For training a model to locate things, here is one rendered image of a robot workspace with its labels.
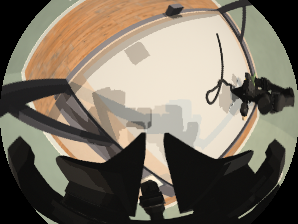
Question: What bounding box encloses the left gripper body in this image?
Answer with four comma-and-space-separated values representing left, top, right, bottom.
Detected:
240, 72, 260, 117

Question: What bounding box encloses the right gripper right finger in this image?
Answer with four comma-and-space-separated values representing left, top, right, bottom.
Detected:
163, 133, 254, 214

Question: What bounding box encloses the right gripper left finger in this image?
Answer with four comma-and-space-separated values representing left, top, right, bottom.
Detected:
56, 132, 146, 217

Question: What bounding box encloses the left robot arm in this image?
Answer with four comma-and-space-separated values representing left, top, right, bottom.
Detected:
243, 76, 295, 115

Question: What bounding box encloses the black knotted rope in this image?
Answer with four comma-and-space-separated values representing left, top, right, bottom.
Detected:
206, 33, 233, 105

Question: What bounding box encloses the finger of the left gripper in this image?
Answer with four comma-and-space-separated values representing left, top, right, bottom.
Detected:
232, 82, 246, 94
232, 91, 243, 102

